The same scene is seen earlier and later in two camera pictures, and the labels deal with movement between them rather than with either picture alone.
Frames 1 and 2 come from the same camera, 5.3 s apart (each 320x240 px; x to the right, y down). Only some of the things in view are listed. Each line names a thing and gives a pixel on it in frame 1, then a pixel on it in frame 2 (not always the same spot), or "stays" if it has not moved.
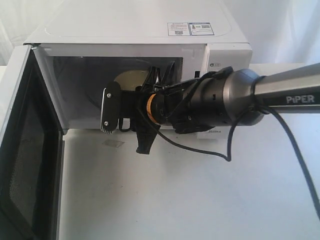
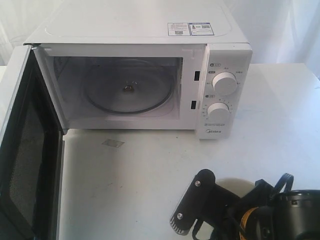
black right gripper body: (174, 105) to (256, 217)
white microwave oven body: (84, 44) stays
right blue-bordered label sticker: (200, 28) stays
